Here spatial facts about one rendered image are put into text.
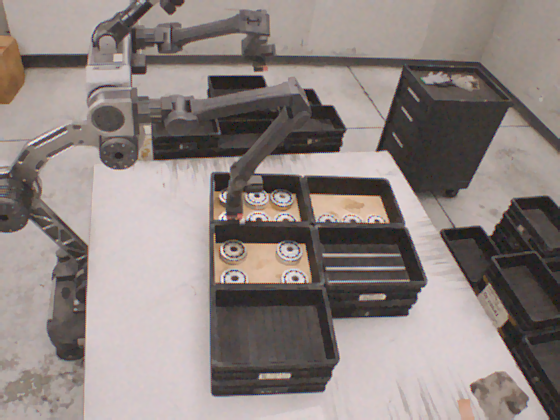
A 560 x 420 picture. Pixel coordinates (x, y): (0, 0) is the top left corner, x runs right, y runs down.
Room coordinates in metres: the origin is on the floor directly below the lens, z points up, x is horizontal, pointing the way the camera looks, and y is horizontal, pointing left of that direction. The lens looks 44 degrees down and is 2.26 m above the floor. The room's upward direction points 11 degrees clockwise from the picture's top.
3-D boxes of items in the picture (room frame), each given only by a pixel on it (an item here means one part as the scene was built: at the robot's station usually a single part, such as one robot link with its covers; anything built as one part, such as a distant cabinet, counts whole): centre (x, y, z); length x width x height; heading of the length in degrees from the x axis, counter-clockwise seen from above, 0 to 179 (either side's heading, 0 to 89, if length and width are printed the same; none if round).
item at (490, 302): (1.53, -1.14, 0.41); 0.31 x 0.02 x 0.16; 21
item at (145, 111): (1.16, 0.45, 1.45); 0.09 x 0.08 x 0.12; 21
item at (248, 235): (1.16, 0.03, 0.87); 0.40 x 0.30 x 0.11; 104
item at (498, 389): (0.87, -0.92, 0.71); 0.22 x 0.19 x 0.01; 111
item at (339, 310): (1.25, -0.35, 0.76); 0.40 x 0.30 x 0.12; 104
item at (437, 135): (2.95, -0.97, 0.45); 0.60 x 0.45 x 0.90; 111
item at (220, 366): (0.87, -0.04, 0.92); 0.40 x 0.30 x 0.02; 104
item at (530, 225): (2.09, -1.52, 0.37); 0.40 x 0.30 x 0.45; 21
